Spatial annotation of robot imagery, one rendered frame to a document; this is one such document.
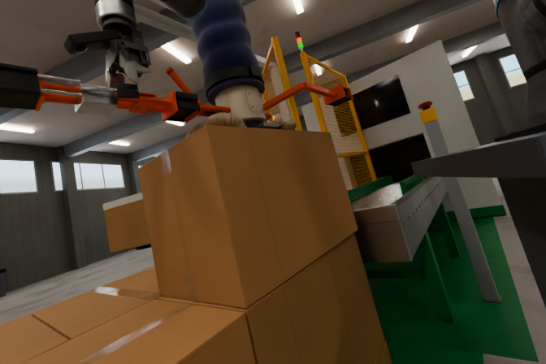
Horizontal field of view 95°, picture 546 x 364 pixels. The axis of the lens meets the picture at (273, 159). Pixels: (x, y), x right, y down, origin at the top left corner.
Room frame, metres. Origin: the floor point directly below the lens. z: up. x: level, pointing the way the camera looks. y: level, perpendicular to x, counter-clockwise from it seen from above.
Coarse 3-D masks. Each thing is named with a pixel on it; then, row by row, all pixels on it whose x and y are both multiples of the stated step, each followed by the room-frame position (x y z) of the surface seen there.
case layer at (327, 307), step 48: (96, 288) 1.14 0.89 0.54; (144, 288) 0.93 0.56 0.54; (288, 288) 0.65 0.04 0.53; (336, 288) 0.82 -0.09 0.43; (0, 336) 0.78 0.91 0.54; (48, 336) 0.68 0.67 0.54; (96, 336) 0.60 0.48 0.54; (144, 336) 0.54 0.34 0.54; (192, 336) 0.49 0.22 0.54; (240, 336) 0.52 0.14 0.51; (288, 336) 0.62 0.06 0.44; (336, 336) 0.77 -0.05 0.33
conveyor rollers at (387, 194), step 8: (392, 184) 2.80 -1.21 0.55; (376, 192) 2.39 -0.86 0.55; (384, 192) 2.25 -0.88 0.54; (392, 192) 2.04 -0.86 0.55; (400, 192) 1.92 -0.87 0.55; (360, 200) 2.03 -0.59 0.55; (368, 200) 1.90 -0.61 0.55; (376, 200) 1.77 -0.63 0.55; (384, 200) 1.66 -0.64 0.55; (392, 200) 1.62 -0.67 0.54; (352, 208) 1.69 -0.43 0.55; (360, 208) 1.57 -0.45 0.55
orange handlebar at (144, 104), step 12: (48, 84) 0.46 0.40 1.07; (60, 84) 0.47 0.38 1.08; (300, 84) 0.77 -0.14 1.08; (312, 84) 0.80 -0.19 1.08; (48, 96) 0.49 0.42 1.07; (60, 96) 0.50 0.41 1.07; (72, 96) 0.52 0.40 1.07; (144, 96) 0.60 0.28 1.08; (276, 96) 0.84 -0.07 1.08; (288, 96) 0.81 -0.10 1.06; (120, 108) 0.60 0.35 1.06; (132, 108) 0.61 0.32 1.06; (144, 108) 0.62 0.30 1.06; (156, 108) 0.66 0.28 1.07; (204, 108) 0.74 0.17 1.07; (216, 108) 0.78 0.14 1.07; (228, 108) 0.82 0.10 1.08; (264, 108) 0.88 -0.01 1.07
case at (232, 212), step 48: (192, 144) 0.58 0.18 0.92; (240, 144) 0.61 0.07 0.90; (288, 144) 0.77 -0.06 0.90; (144, 192) 0.78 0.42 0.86; (192, 192) 0.61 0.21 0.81; (240, 192) 0.58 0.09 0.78; (288, 192) 0.72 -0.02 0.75; (336, 192) 0.94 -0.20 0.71; (192, 240) 0.64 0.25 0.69; (240, 240) 0.56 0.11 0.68; (288, 240) 0.68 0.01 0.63; (336, 240) 0.86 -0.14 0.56; (192, 288) 0.67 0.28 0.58; (240, 288) 0.54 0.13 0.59
